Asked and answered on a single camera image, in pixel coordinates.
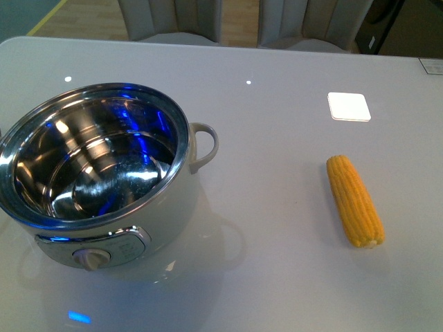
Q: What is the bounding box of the yellow corn cob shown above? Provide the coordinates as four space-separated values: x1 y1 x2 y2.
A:
326 155 385 248

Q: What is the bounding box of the white electric cooking pot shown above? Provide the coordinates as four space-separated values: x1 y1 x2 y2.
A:
1 83 219 271

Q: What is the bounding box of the beige chair left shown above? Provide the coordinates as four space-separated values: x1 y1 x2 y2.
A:
118 0 222 46

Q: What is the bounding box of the beige chair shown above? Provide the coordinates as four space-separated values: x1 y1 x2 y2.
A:
118 0 222 46
257 0 372 53

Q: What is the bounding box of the beige chair right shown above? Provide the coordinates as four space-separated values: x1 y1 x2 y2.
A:
257 0 372 53

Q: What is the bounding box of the black appliance at right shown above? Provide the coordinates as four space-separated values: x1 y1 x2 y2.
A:
356 0 404 55

